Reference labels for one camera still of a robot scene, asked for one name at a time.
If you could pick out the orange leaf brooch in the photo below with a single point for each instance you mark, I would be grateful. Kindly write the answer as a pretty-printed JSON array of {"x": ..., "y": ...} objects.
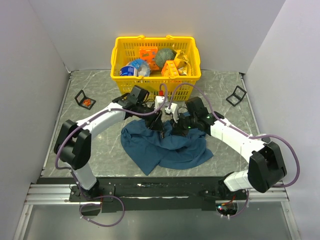
[{"x": 87, "y": 102}]

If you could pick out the orange cracker box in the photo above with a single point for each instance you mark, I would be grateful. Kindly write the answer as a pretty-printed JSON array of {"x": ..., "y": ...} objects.
[{"x": 169, "y": 69}]

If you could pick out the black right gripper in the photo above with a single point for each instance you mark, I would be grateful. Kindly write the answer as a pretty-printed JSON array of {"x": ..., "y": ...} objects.
[{"x": 177, "y": 129}]

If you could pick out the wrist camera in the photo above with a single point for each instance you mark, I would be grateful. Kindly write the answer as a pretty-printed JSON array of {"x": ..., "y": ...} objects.
[
  {"x": 172, "y": 111},
  {"x": 159, "y": 100}
]

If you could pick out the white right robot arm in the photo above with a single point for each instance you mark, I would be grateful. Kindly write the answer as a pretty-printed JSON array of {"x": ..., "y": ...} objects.
[{"x": 266, "y": 165}]

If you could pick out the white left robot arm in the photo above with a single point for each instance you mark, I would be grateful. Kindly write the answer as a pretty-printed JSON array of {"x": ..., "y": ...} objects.
[{"x": 73, "y": 144}]

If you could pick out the black left stand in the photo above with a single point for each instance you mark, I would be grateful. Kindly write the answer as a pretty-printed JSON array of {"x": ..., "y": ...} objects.
[{"x": 81, "y": 97}]

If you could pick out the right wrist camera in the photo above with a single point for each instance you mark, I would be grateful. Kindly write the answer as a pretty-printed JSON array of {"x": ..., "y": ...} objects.
[{"x": 172, "y": 111}]

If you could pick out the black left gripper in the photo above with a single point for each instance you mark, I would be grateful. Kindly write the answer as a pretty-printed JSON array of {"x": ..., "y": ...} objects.
[{"x": 155, "y": 122}]

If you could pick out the orange snack box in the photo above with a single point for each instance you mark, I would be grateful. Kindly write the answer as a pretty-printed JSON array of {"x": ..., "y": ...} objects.
[{"x": 148, "y": 54}]

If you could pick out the yellow plastic basket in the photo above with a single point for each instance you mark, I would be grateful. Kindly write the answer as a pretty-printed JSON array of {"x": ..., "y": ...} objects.
[{"x": 126, "y": 49}]

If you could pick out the yellow snack bag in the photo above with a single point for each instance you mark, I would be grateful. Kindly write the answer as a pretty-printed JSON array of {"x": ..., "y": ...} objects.
[{"x": 182, "y": 63}]

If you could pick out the blue t-shirt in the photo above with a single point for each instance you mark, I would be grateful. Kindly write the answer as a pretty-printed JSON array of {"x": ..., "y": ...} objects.
[{"x": 148, "y": 149}]

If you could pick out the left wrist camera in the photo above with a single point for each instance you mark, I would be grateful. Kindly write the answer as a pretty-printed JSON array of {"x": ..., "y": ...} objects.
[{"x": 159, "y": 100}]

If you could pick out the black right stand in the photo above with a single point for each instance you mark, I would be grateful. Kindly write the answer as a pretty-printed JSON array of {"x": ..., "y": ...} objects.
[{"x": 237, "y": 96}]

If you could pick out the green avocado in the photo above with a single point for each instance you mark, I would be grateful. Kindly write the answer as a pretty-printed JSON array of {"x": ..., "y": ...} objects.
[{"x": 163, "y": 55}]

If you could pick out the black stand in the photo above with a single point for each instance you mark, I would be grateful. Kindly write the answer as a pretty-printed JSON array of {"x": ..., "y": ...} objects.
[
  {"x": 237, "y": 96},
  {"x": 81, "y": 97}
]

